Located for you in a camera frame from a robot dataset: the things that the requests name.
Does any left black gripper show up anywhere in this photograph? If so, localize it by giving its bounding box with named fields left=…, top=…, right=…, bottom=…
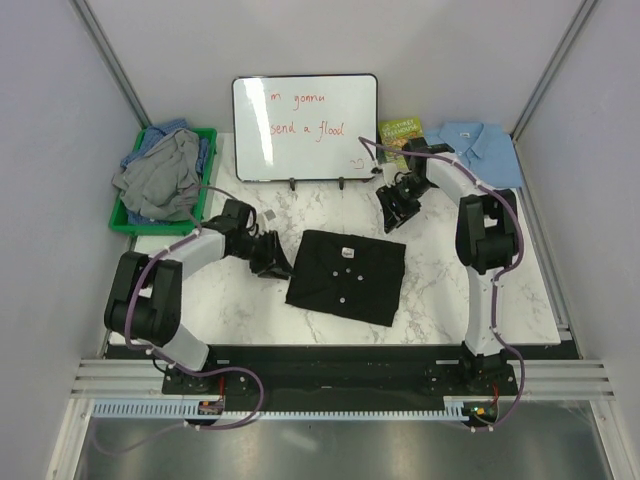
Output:
left=232, top=230, right=296, bottom=281

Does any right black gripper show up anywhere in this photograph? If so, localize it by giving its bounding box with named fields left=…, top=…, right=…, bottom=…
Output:
left=376, top=176, right=434, bottom=234

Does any black long sleeve shirt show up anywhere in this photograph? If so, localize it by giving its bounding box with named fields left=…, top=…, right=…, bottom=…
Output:
left=286, top=230, right=406, bottom=327

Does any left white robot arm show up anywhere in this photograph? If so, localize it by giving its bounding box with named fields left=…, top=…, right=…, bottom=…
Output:
left=103, top=199, right=293, bottom=393

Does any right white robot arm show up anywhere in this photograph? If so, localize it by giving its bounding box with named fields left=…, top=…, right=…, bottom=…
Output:
left=376, top=138, right=524, bottom=358

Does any green treehouse book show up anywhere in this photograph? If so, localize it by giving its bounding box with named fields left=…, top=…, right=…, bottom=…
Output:
left=377, top=117, right=424, bottom=170

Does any folded light blue shirt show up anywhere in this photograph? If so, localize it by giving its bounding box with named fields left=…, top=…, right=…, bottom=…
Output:
left=425, top=122, right=523, bottom=189

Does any white whiteboard with red writing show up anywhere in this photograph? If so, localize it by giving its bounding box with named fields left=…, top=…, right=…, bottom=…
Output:
left=232, top=74, right=378, bottom=182

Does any grey crumpled shirt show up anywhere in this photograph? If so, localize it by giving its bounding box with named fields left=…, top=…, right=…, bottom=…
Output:
left=112, top=129, right=200, bottom=222

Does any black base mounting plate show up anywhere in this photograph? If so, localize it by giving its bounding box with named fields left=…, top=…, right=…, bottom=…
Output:
left=162, top=346, right=518, bottom=411

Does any green plastic bin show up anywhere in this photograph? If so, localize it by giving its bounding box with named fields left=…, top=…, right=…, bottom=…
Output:
left=109, top=128, right=217, bottom=236

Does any blue checked shirt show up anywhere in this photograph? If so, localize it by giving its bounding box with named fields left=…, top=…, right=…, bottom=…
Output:
left=119, top=118, right=212, bottom=225

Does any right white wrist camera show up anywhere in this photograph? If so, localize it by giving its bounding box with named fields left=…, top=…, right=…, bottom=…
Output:
left=371, top=163, right=398, bottom=184

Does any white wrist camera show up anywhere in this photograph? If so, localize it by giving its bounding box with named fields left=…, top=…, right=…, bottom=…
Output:
left=256, top=210, right=276, bottom=231
left=371, top=163, right=398, bottom=184

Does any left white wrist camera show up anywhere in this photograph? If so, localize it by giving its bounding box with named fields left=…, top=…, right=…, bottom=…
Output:
left=256, top=210, right=276, bottom=231

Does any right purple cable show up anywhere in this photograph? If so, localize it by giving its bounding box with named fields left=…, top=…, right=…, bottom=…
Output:
left=357, top=135, right=527, bottom=434

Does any light blue cable duct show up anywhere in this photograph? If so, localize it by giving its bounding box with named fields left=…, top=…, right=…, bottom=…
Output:
left=91, top=397, right=484, bottom=422

